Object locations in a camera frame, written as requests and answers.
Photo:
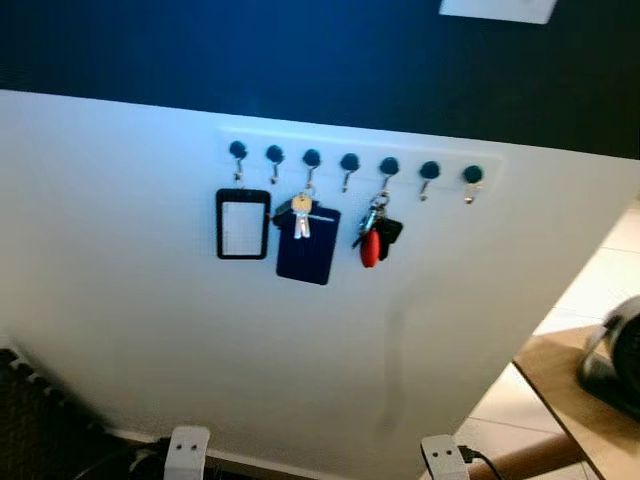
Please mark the key bunch red black fobs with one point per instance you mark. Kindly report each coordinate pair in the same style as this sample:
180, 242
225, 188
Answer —
369, 248

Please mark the gold and silver keys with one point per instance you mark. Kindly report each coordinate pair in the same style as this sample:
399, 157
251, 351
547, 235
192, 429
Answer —
301, 220

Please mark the round silver black device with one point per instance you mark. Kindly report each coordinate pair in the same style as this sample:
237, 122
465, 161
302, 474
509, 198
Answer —
610, 370

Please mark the black round metal hook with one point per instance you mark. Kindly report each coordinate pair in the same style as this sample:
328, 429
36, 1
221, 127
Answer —
473, 174
274, 153
349, 161
389, 165
238, 149
311, 157
429, 170

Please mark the wooden table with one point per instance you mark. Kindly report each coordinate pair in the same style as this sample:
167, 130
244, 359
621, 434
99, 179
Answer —
590, 430

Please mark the wooden table leg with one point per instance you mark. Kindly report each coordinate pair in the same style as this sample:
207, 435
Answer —
540, 458

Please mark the dark blue card holder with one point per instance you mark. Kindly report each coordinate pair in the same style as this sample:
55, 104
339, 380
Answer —
305, 255

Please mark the black badge holder white card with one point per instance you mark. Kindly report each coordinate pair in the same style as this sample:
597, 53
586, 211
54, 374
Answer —
243, 225

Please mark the white hook board panel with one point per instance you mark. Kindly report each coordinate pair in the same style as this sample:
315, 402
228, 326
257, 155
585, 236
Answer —
130, 300

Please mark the dark foam puzzle mat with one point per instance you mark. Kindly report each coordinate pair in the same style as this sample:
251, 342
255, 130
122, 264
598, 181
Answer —
40, 430

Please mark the white wall plate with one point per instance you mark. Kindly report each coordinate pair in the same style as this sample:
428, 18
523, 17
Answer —
498, 9

